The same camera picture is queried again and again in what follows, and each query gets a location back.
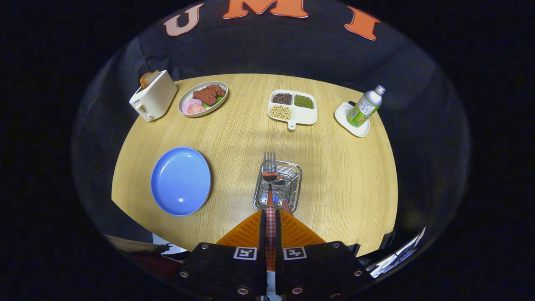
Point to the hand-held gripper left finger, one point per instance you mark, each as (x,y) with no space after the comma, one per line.
(225,267)

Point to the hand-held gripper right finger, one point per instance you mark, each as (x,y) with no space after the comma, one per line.
(317,267)

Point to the white glossy panel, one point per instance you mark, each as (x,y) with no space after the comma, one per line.
(397,255)

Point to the blue plate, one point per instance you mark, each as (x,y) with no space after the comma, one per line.
(180,182)

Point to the white divided dish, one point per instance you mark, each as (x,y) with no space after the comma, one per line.
(305,116)

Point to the white square coaster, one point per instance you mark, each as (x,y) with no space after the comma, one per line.
(342,115)

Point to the yellow soybeans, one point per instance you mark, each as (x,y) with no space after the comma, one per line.
(280,112)

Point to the beige oval plate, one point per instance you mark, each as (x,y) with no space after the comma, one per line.
(217,106)

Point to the pink ham slices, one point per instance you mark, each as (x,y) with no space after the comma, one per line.
(193,108)

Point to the green mung beans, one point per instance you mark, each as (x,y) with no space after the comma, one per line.
(304,101)

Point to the silver bottle with green label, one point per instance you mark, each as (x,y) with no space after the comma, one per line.
(365,106)

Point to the green lettuce leaf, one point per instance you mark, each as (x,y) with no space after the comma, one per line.
(220,99)

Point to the dark brown beans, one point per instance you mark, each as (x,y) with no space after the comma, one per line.
(282,98)

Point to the brown meat piece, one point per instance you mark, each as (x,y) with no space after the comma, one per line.
(208,94)

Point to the white toaster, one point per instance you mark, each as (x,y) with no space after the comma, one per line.
(156,98)

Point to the toast slice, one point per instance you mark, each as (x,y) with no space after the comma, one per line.
(145,80)
(154,74)

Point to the black backdrop cloth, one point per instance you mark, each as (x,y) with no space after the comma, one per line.
(292,46)

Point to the small black bracket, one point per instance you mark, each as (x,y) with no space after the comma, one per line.
(387,240)

